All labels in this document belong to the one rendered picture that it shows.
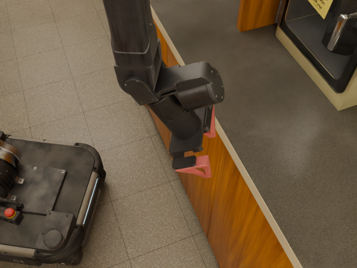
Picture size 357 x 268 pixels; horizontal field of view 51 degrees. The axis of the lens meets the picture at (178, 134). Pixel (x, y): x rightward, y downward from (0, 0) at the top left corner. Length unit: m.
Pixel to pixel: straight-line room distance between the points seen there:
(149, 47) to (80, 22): 2.35
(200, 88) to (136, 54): 0.11
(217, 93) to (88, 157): 1.23
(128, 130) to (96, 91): 0.36
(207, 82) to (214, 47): 0.57
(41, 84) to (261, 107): 1.72
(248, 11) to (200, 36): 0.16
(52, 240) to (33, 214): 0.21
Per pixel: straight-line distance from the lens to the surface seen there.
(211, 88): 0.57
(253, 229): 1.07
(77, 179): 1.70
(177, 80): 0.58
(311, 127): 0.98
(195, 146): 0.65
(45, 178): 1.72
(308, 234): 0.83
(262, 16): 1.20
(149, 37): 0.53
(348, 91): 0.99
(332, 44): 0.89
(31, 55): 2.69
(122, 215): 1.85
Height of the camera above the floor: 1.67
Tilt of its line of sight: 54 degrees down
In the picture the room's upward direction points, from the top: straight up
